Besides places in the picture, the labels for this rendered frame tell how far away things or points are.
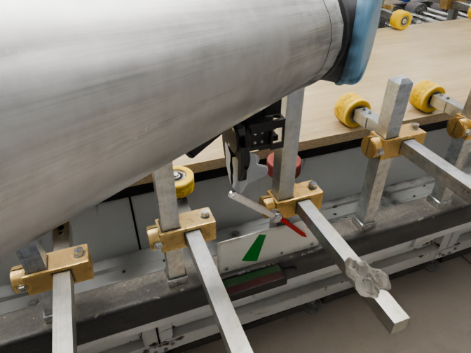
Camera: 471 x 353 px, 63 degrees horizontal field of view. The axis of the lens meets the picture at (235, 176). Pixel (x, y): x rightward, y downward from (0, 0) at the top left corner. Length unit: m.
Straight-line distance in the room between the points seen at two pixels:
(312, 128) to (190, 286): 0.51
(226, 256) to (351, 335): 0.93
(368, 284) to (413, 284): 1.26
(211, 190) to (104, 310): 0.39
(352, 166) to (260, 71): 1.04
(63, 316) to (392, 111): 0.73
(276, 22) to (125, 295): 0.76
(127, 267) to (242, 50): 0.92
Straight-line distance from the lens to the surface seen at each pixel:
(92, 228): 1.03
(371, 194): 0.98
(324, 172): 1.17
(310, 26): 0.26
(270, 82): 0.21
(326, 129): 1.05
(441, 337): 1.82
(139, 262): 1.06
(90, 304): 0.91
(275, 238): 0.89
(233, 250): 0.86
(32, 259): 0.78
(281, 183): 0.80
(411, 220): 1.13
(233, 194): 0.67
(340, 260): 0.75
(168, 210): 0.74
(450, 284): 2.02
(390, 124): 0.88
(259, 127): 0.58
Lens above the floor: 1.39
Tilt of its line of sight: 36 degrees down
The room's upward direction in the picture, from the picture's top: straight up
